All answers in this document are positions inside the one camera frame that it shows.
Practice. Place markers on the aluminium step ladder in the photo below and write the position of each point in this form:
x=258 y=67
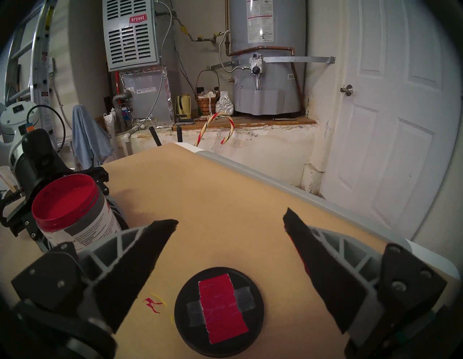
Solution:
x=36 y=54

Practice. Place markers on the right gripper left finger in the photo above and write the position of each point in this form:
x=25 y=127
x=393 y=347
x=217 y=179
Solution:
x=119 y=275

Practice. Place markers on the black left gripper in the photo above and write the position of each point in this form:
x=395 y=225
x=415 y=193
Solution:
x=39 y=172

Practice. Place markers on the heater gas control valve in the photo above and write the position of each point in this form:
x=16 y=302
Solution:
x=256 y=67

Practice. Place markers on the black grip red shaft tool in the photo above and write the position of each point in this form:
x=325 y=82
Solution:
x=156 y=137
x=179 y=134

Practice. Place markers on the white pvc pipe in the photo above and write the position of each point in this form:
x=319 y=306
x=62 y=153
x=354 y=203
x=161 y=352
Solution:
x=124 y=139

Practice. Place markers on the white panel door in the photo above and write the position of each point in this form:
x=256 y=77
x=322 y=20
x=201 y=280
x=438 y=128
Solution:
x=390 y=108

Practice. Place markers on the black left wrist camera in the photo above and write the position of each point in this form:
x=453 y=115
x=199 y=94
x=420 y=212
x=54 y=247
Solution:
x=38 y=144

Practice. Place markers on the black lid with red tape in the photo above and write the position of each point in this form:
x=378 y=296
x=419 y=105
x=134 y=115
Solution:
x=220 y=315

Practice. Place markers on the grey bryant furnace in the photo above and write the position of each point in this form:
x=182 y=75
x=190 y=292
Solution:
x=134 y=36

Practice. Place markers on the blue hanging cloth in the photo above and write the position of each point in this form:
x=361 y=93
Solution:
x=88 y=137

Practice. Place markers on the white platform with wooden top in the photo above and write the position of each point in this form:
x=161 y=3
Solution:
x=260 y=144

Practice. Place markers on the gas line with yellow valve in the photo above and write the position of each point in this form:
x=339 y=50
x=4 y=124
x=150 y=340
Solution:
x=199 y=38

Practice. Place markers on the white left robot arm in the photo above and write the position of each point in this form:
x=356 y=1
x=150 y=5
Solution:
x=14 y=123

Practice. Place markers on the metal door knob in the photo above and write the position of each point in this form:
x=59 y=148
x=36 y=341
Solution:
x=347 y=89

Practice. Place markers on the striped candy cane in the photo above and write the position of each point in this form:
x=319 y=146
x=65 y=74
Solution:
x=204 y=130

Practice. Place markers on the crumpled foil lump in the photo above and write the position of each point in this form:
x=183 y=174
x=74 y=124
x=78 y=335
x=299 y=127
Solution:
x=225 y=105

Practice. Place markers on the grey water heater tank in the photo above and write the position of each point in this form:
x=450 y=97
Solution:
x=267 y=72

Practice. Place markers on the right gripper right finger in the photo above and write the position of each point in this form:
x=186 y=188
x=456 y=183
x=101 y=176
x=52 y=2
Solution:
x=332 y=275

